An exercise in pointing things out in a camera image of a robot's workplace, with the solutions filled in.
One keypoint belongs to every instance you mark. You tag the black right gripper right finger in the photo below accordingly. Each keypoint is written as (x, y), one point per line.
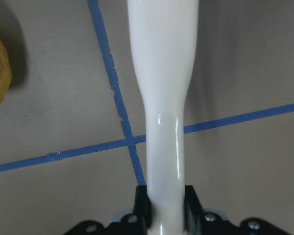
(206, 222)

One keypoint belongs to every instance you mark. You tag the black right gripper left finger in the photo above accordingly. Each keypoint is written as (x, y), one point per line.
(134, 223)

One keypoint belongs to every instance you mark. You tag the beige plastic dustpan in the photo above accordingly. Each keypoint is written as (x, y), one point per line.
(163, 36)

